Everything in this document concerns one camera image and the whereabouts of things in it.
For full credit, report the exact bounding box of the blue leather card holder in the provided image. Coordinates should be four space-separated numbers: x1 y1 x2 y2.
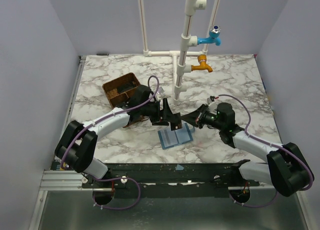
158 123 195 150

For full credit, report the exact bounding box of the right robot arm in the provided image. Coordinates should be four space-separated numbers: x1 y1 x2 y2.
181 103 315 197

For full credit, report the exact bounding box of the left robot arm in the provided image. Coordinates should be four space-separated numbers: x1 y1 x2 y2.
54 85 182 179

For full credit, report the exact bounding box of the woven brown basket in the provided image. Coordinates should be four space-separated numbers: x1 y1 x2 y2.
102 72 146 128

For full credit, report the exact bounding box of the orange plastic faucet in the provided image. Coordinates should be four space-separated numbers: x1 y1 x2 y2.
191 55 213 73

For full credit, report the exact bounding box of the blue plastic faucet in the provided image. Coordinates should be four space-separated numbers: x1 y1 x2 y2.
197 25 221 46

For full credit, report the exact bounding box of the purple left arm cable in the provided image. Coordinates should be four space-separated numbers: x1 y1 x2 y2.
59 76 161 211

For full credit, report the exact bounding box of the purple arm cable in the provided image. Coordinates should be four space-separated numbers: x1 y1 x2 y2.
214 94 315 207
59 76 161 211

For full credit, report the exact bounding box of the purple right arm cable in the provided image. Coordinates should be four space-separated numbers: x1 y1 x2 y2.
214 94 315 207

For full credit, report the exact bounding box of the black mounting rail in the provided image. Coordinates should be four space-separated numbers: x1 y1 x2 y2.
82 163 259 198

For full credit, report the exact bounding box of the white pvc pipe frame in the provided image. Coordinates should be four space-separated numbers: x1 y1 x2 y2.
138 0 221 103

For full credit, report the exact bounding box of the aluminium frame rail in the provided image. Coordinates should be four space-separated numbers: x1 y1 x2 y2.
28 56 86 229

